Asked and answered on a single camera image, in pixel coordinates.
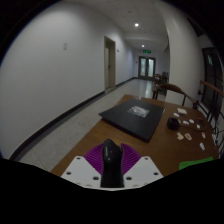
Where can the small red-white packet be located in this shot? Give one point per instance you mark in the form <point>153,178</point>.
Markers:
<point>188,136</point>

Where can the wooden armchair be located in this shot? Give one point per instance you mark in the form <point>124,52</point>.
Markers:
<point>173,88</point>

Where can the small beige packet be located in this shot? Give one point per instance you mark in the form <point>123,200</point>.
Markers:
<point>180,135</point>

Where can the small black box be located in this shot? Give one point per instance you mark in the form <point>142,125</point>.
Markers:
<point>172,124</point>

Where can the white printed leaflet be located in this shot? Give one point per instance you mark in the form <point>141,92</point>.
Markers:
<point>214,139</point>

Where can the green exit sign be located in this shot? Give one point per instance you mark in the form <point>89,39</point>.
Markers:
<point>146,51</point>

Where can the black flat board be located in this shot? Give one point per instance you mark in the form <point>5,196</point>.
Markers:
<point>133,123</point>

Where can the round ceiling light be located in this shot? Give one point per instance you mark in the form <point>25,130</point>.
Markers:
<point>136,24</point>
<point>142,46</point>

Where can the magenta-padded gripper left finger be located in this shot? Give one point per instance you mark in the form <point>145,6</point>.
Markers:
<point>80,168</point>

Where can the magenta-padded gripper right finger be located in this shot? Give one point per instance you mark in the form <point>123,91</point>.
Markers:
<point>143,168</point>

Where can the tall dark framed window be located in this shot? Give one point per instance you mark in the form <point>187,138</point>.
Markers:
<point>211,76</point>

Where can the small white packet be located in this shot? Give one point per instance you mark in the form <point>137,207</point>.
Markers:
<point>203,134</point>
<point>202,146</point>
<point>191,120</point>
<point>198,126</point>

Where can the beige side door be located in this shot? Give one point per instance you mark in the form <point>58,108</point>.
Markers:
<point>110,63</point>

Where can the wooden-topped metal railing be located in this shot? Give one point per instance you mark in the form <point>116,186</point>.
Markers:
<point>213,87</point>

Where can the black computer mouse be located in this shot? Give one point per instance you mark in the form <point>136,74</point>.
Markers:
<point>111,163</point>

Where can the glass double door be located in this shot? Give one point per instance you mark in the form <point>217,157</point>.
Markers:
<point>147,67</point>

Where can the flat white pad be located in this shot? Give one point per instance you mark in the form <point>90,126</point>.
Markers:
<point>182,111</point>

